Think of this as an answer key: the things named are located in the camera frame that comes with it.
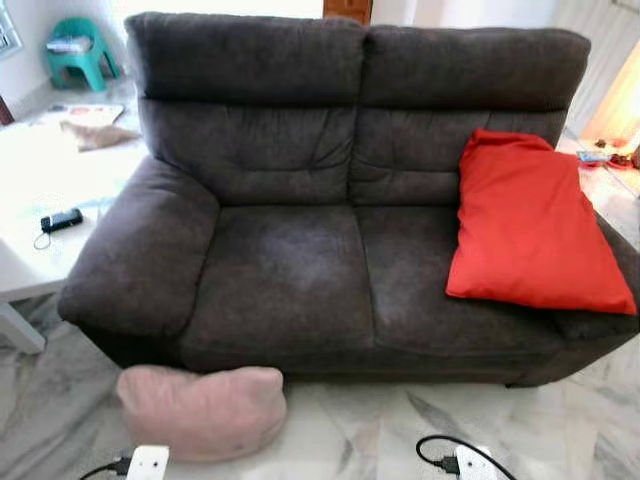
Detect stack of papers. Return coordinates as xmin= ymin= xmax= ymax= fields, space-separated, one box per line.
xmin=45 ymin=35 xmax=93 ymax=54

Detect printed floor mat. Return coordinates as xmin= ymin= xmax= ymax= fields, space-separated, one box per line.
xmin=40 ymin=102 xmax=126 ymax=126

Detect brown wooden cabinet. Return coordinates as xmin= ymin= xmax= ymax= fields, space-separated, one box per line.
xmin=322 ymin=0 xmax=373 ymax=25

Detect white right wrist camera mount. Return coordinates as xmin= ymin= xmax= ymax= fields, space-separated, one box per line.
xmin=455 ymin=446 xmax=499 ymax=480

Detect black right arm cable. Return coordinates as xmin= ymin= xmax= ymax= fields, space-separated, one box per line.
xmin=416 ymin=435 xmax=518 ymax=480

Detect black device with strap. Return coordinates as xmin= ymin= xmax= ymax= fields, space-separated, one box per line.
xmin=33 ymin=208 xmax=84 ymax=251

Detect dark brown fabric sofa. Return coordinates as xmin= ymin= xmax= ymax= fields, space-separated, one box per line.
xmin=57 ymin=12 xmax=640 ymax=388

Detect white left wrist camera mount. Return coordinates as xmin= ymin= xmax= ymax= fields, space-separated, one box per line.
xmin=126 ymin=445 xmax=170 ymax=480

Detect orange cat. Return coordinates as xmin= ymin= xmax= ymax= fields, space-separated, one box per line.
xmin=60 ymin=120 xmax=141 ymax=153

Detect pink pillow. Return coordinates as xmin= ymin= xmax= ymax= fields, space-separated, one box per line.
xmin=116 ymin=365 xmax=288 ymax=463

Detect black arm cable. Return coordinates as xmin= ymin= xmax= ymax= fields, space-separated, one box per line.
xmin=78 ymin=455 xmax=133 ymax=480
xmin=416 ymin=435 xmax=518 ymax=480

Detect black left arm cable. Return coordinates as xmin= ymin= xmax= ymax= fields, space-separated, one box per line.
xmin=78 ymin=455 xmax=133 ymax=480

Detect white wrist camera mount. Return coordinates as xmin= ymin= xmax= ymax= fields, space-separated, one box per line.
xmin=455 ymin=446 xmax=499 ymax=480
xmin=126 ymin=445 xmax=170 ymax=480

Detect white low table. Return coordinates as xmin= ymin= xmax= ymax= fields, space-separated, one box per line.
xmin=0 ymin=170 xmax=126 ymax=356

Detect red pillow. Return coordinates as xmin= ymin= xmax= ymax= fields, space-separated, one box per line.
xmin=446 ymin=128 xmax=638 ymax=316

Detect green plastic stool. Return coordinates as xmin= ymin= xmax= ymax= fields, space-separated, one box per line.
xmin=43 ymin=17 xmax=121 ymax=93

